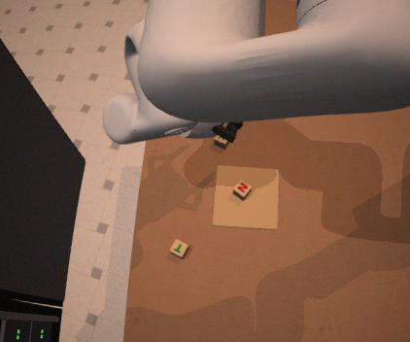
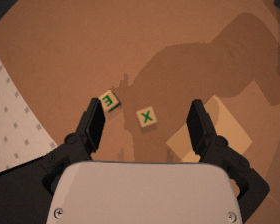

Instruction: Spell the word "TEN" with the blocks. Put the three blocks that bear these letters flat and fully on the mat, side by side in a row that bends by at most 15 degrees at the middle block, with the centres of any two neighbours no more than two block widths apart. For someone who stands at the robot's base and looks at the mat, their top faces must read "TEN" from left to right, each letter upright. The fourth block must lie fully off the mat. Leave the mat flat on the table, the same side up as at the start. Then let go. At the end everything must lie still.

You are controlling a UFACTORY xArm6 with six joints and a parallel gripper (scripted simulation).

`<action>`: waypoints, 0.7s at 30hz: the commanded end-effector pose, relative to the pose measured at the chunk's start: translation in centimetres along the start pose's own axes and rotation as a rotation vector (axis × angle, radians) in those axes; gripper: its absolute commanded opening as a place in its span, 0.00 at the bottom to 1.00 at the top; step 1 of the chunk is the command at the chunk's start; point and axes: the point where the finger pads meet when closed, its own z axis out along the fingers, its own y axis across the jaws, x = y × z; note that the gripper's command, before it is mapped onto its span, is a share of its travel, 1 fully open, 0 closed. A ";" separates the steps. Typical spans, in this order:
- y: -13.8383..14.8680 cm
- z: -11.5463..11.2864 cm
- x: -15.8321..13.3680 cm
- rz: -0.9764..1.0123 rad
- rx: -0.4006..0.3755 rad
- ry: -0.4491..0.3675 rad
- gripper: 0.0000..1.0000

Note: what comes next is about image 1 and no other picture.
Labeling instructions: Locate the light tan flat mat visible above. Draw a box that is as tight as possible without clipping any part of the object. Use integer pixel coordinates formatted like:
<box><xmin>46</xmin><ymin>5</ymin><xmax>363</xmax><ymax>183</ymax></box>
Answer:
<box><xmin>213</xmin><ymin>165</ymin><xmax>279</xmax><ymax>229</ymax></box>

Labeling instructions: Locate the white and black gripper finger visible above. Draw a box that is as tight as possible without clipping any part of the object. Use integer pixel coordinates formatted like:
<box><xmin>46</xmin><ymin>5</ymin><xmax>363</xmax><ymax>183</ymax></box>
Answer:
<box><xmin>211</xmin><ymin>122</ymin><xmax>244</xmax><ymax>143</ymax></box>

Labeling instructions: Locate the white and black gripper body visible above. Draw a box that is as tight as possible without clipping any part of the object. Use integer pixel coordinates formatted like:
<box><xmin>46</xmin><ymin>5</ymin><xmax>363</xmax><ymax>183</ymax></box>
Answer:
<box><xmin>179</xmin><ymin>122</ymin><xmax>223</xmax><ymax>139</ymax></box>

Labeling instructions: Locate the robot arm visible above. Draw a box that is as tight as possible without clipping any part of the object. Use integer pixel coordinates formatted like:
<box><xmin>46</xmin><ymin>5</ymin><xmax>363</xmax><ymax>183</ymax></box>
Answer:
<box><xmin>102</xmin><ymin>0</ymin><xmax>410</xmax><ymax>145</ymax></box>

